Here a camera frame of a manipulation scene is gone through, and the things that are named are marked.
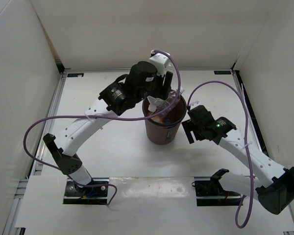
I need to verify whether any clear bottle blue orange label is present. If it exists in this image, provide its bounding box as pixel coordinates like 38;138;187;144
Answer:
147;88;185;118

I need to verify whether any orange juice bottle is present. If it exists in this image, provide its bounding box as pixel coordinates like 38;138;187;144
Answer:
147;112;165;124

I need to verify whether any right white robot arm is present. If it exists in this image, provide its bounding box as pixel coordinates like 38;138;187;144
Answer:
182;102;294;215

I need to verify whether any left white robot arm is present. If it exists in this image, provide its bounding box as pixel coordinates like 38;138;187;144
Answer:
43;56;172;196

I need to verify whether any dark red plastic bin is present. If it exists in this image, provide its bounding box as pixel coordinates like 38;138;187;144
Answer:
142;95;187;145

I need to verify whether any left blue corner sticker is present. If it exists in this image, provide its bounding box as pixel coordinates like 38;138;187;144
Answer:
67;73;84;77

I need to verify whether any blue corner sticker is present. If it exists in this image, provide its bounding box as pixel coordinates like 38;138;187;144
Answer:
67;73;84;77
214;70;232;75

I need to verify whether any right blue corner sticker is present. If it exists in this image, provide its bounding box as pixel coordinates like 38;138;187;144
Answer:
214;70;232;75

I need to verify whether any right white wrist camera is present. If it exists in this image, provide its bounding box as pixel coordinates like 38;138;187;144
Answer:
187;101;201;110

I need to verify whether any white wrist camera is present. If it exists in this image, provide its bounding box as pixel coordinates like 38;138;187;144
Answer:
187;101;201;110
148;50;172;77

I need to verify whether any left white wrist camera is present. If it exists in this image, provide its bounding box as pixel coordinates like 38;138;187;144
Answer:
148;50;172;77

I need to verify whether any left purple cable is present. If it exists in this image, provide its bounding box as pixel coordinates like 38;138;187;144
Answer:
23;49;182;206

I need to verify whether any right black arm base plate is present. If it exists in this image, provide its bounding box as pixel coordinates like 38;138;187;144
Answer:
192;179;242;207

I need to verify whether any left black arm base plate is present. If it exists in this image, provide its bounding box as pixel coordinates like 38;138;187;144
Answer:
63;178;109;205

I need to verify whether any left aluminium frame rail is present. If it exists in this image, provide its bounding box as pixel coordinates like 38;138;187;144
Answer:
3;59;65;235

